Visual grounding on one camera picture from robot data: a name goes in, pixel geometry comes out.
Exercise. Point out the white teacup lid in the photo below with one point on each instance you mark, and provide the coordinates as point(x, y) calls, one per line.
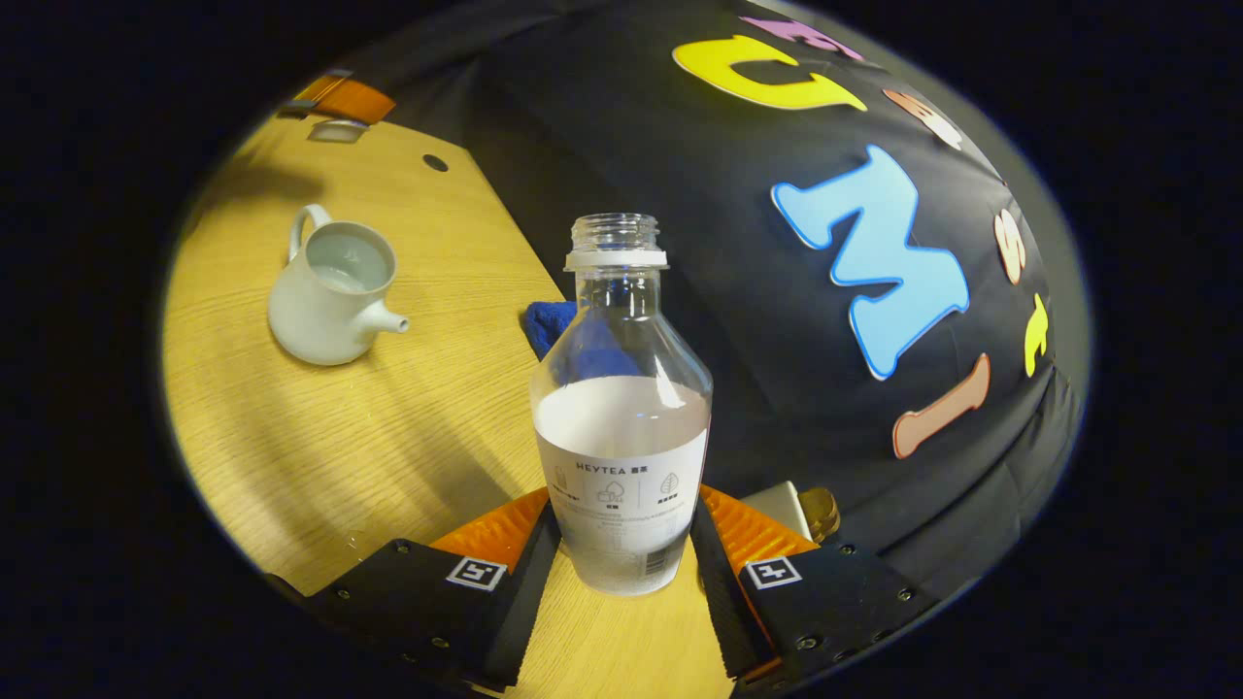
point(338, 131)

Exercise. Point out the black table grommet hole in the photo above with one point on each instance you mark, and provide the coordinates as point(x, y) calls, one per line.
point(435, 162)

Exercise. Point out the brown toast slice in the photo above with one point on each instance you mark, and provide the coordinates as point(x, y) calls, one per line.
point(821, 515)

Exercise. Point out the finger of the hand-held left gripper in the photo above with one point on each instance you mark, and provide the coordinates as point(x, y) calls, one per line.
point(357, 101)
point(316, 87)

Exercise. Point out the white ceramic teacup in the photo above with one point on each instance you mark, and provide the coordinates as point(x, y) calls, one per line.
point(320, 330)

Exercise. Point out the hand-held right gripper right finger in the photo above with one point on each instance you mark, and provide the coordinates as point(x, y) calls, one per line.
point(719, 602)

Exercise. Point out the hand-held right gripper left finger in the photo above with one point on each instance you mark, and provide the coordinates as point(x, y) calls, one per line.
point(524, 602)

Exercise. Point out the clear plastic water bottle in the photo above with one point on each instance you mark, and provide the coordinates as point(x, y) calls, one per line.
point(621, 466)

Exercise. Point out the black backdrop cloth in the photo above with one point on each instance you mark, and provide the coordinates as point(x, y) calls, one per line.
point(728, 291)

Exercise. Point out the blue towel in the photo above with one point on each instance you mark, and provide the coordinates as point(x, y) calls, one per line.
point(549, 325)

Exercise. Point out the white toaster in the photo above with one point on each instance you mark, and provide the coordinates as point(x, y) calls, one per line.
point(777, 505)

